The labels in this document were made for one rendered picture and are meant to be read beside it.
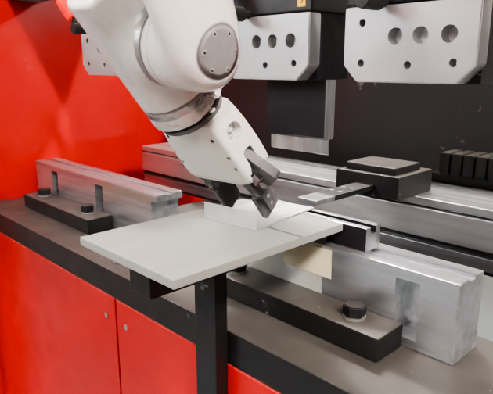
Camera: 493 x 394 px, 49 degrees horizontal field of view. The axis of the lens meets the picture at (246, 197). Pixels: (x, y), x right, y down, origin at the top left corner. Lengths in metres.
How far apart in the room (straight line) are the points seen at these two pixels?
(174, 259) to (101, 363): 0.48
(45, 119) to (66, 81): 0.11
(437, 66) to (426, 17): 0.05
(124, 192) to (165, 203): 0.09
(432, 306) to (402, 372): 0.08
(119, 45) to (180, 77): 0.07
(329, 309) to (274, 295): 0.08
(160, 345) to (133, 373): 0.11
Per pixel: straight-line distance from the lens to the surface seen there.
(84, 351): 1.06
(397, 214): 0.94
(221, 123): 0.56
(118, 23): 0.50
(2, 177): 1.42
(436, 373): 0.63
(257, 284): 0.73
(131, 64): 0.51
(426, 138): 1.19
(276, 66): 0.69
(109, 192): 1.09
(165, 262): 0.55
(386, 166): 0.89
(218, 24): 0.45
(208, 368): 0.70
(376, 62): 0.60
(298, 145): 0.73
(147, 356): 0.86
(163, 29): 0.44
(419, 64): 0.58
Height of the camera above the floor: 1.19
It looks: 14 degrees down
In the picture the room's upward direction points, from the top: straight up
